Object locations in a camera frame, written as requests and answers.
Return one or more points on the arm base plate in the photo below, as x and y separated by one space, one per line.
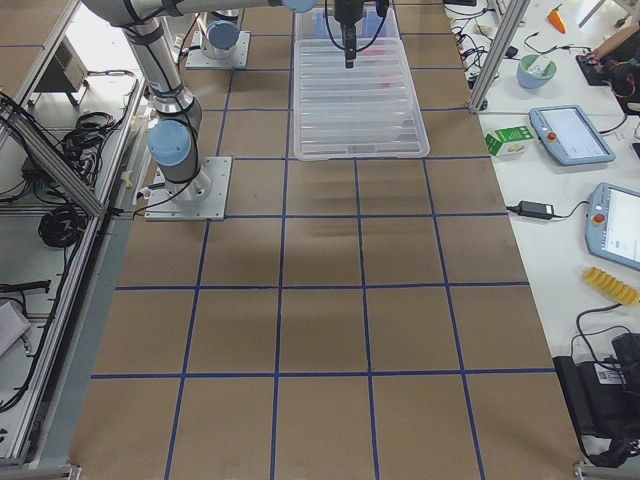
203 56
204 198

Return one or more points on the green white carton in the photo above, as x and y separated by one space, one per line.
508 141

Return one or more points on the green blue bowl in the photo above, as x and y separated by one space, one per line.
535 71

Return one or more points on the teach pendant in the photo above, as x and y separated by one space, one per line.
569 137
612 225

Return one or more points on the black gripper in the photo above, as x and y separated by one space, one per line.
346 11

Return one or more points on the orange toy carrot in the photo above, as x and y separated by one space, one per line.
555 19

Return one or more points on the black joystick controller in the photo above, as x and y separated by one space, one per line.
597 72

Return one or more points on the aluminium frame post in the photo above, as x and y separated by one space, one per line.
502 40

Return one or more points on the grey control box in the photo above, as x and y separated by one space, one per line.
66 73

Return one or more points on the far teach pendant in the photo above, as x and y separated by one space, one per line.
569 137

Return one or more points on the near teach pendant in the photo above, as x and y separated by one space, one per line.
612 225

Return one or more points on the yellow toy corn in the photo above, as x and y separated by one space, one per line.
611 286

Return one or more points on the person hand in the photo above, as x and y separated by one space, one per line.
614 41

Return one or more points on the black power adapter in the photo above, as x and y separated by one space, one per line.
532 209

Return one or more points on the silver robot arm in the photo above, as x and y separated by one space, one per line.
173 143
219 32

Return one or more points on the clear plastic box lid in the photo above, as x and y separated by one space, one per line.
369 111

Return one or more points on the aluminium frame rail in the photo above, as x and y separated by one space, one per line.
42 151

